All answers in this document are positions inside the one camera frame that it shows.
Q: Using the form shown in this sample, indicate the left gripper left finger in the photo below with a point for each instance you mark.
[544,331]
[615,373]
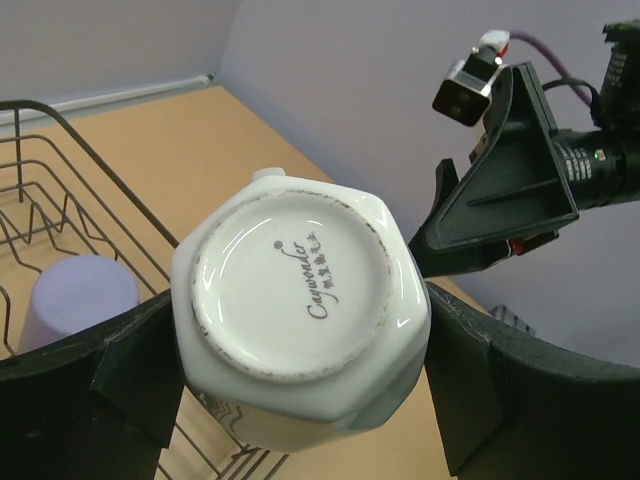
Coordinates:
[100,404]

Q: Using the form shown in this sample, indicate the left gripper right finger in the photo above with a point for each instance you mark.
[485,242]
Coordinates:
[512,406]

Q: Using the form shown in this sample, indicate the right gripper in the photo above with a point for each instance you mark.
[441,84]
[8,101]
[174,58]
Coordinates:
[515,197]

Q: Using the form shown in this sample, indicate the lavender cup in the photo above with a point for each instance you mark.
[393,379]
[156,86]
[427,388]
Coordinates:
[74,294]

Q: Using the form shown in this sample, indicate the white mug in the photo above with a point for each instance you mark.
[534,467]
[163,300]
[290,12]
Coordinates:
[300,315]

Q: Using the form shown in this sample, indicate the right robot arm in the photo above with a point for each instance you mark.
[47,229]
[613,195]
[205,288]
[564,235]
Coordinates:
[615,105]

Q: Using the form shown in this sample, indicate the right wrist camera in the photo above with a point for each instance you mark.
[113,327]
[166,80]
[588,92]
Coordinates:
[469,93]

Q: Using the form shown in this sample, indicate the black wire dish rack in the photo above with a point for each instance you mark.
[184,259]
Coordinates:
[60,199]

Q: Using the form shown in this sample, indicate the aluminium frame rail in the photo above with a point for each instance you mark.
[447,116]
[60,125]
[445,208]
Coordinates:
[87,106]

